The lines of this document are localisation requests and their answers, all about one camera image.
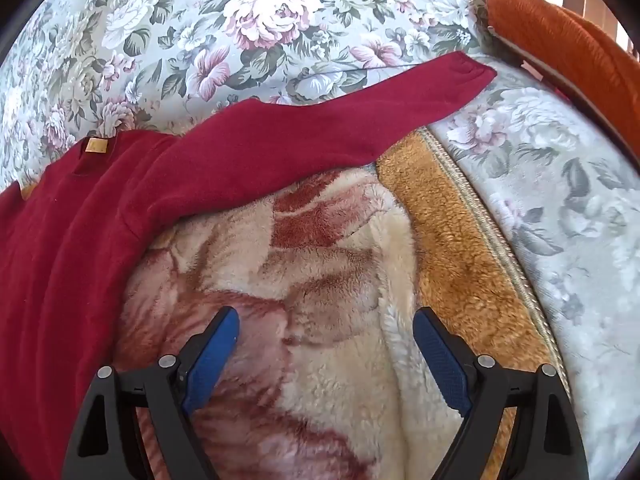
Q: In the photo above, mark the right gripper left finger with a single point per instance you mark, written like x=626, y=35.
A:
x=106, y=442

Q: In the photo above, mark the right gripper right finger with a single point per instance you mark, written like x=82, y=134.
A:
x=545, y=441

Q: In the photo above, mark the dark red sweater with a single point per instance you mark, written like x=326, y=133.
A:
x=69, y=247

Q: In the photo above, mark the plush floral fleece blanket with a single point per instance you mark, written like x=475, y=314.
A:
x=326, y=381

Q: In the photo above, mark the orange velvet cushion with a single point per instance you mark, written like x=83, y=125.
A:
x=579, y=58

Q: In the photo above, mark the floral bed sheet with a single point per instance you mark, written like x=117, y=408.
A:
x=563, y=196

